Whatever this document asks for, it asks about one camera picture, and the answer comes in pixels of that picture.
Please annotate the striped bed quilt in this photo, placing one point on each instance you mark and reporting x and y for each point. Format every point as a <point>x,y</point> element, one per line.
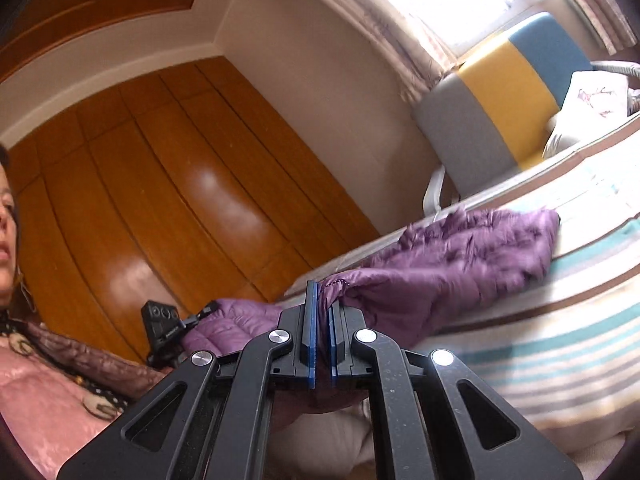
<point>565,352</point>

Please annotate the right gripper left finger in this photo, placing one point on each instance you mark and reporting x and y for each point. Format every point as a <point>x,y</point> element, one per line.
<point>209,418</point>

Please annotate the person in pink top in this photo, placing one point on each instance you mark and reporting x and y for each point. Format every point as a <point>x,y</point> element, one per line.
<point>56,393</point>

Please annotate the purple quilted down jacket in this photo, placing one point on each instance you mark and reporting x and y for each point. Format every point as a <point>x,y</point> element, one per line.
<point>407,290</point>

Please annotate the pink patterned curtain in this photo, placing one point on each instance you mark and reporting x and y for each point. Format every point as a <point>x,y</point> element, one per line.
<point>424,39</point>

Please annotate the white embroidered pillow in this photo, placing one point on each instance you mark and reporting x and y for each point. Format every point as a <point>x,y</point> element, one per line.
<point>595,104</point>

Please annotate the grey white armrest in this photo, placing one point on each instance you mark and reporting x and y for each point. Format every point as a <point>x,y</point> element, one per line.
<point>440,193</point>

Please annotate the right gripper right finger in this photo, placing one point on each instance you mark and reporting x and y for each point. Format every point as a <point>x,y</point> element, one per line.
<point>432,417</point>

